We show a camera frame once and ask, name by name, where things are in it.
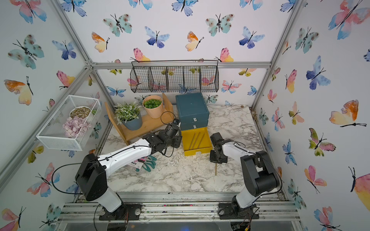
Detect yellow bottom drawer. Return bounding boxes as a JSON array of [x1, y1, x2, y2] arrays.
[[182, 127, 213, 157]]

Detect teal top drawer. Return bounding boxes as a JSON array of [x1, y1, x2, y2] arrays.
[[180, 113, 209, 124]]

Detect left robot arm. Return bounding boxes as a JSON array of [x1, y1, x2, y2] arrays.
[[75, 118, 182, 213]]

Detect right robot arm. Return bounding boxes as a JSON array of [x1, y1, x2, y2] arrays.
[[210, 133, 282, 209]]

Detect teal drawer cabinet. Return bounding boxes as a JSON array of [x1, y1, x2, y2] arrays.
[[175, 92, 210, 119]]

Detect wooden shelf stand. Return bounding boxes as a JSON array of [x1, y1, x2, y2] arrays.
[[105, 93, 175, 145]]

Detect peach pot green plant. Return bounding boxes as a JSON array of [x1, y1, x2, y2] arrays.
[[142, 95, 164, 119]]

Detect blue pot white-flowered plant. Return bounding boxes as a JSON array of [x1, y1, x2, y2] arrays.
[[114, 103, 143, 131]]

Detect bowl of pebbles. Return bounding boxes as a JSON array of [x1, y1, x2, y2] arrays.
[[69, 106, 91, 119]]

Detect pink artificial flowers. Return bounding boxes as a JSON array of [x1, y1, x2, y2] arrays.
[[62, 117, 91, 139]]

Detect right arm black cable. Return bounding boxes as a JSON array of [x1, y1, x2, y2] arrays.
[[231, 141, 283, 197]]

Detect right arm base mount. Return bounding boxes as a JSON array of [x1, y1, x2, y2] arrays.
[[217, 202, 259, 220]]

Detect black wire wall basket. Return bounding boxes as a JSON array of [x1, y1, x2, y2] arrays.
[[128, 60, 219, 94]]

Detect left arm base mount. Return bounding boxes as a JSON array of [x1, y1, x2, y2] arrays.
[[99, 203, 142, 221]]

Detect white mesh wall basket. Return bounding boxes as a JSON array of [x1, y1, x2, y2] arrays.
[[36, 95, 102, 151]]

